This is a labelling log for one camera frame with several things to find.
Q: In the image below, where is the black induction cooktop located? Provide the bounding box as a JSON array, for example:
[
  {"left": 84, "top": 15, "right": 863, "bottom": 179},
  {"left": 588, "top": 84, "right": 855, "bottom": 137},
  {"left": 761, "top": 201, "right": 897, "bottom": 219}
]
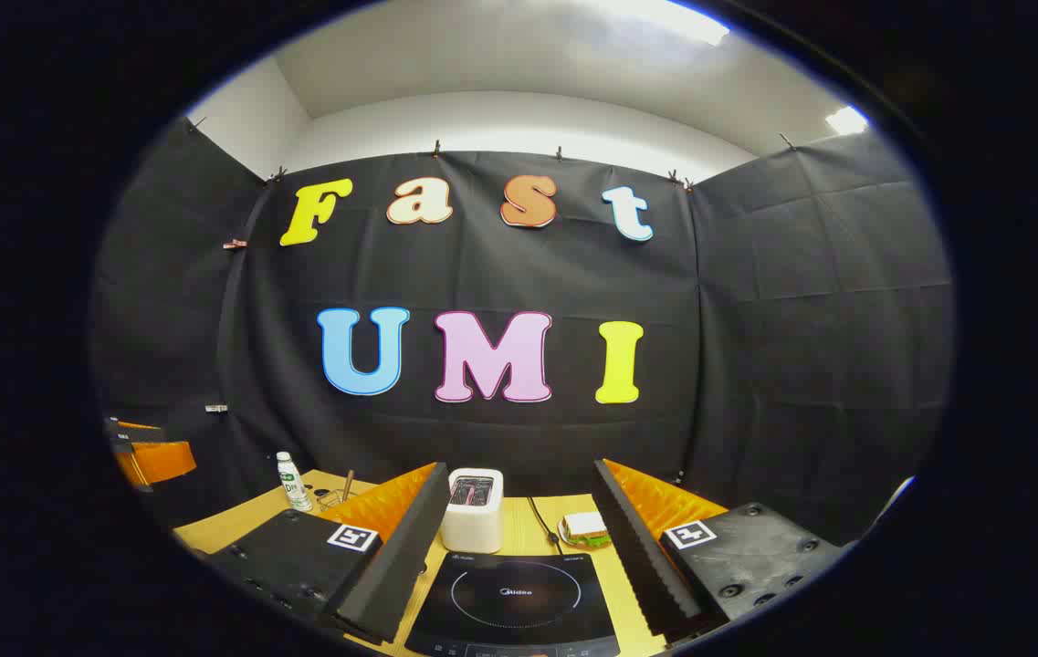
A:
[{"left": 404, "top": 551, "right": 622, "bottom": 657}]

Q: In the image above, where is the black power cable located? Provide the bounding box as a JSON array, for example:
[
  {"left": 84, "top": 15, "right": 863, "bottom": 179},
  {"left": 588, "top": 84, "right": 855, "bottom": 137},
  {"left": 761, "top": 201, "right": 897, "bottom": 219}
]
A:
[{"left": 528, "top": 495, "right": 563, "bottom": 556}]

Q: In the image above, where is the small white plate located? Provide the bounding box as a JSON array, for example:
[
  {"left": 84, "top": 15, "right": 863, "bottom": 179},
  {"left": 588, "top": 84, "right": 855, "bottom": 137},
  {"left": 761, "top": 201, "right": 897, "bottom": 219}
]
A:
[{"left": 558, "top": 516, "right": 615, "bottom": 551}]

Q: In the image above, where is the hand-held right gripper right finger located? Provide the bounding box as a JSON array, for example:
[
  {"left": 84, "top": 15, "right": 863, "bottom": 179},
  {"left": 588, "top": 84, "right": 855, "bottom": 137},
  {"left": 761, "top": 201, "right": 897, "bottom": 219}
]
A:
[{"left": 592, "top": 458, "right": 850, "bottom": 645}]

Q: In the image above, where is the white bottle with green label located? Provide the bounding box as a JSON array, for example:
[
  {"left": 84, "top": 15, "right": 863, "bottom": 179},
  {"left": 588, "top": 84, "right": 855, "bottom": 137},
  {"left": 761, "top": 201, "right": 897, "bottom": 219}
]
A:
[{"left": 277, "top": 452, "right": 313, "bottom": 513}]

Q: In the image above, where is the sandwich with lettuce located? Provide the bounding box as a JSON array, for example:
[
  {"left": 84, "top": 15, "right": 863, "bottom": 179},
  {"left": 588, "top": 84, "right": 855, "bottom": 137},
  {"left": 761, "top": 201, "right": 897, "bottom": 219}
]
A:
[{"left": 562, "top": 511, "right": 613, "bottom": 548}]

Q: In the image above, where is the white toaster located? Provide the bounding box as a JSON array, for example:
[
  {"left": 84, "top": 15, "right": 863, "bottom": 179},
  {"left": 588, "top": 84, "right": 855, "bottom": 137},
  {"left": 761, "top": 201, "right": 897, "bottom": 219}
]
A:
[{"left": 441, "top": 468, "right": 505, "bottom": 554}]

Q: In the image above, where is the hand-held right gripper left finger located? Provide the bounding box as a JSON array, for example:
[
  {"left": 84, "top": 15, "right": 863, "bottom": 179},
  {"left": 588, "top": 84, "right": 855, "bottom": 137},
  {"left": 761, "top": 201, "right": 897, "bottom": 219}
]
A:
[{"left": 206, "top": 461, "right": 452, "bottom": 645}]

